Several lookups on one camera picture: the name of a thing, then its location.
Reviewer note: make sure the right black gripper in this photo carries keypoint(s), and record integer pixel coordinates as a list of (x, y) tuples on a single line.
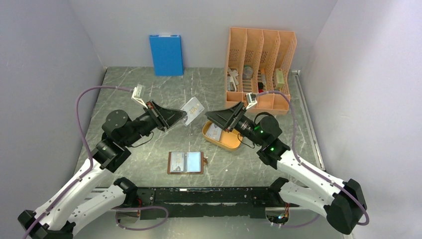
[(224, 118)]

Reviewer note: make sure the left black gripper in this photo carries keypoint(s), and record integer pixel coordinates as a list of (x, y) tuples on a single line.
[(163, 117)]

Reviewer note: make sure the white VIP card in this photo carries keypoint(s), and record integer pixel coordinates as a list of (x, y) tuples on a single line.
[(193, 109), (177, 162)]

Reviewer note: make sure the brown leather card holder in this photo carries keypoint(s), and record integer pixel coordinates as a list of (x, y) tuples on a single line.
[(194, 163)]

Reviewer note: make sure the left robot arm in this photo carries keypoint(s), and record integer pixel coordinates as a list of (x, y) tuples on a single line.
[(64, 214)]

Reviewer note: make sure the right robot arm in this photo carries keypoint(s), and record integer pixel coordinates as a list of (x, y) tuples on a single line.
[(341, 202)]

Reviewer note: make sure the orange oval tray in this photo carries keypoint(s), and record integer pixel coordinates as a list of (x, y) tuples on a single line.
[(229, 140)]

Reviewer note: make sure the white parts in organizer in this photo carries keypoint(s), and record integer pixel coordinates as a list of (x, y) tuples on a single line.
[(233, 84)]

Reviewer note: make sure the red orange item in organizer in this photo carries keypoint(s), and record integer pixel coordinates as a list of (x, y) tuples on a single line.
[(261, 80)]

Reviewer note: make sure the grey round item in organizer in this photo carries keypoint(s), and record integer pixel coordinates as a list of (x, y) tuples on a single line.
[(247, 72)]

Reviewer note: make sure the blue box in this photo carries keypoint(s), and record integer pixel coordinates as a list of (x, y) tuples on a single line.
[(167, 55)]

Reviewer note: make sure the green eraser in organizer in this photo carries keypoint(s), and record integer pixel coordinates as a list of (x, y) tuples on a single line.
[(279, 78)]

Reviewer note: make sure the orange desk file organizer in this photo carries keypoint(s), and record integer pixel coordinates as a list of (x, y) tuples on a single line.
[(259, 60)]

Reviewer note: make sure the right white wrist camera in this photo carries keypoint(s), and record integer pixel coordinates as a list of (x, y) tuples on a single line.
[(251, 99)]

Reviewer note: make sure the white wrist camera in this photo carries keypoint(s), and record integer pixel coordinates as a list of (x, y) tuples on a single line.
[(137, 95), (251, 99)]

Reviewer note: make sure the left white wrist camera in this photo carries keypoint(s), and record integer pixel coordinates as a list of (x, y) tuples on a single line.
[(137, 95)]

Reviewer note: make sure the black base frame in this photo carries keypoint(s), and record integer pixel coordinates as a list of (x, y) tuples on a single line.
[(252, 202)]

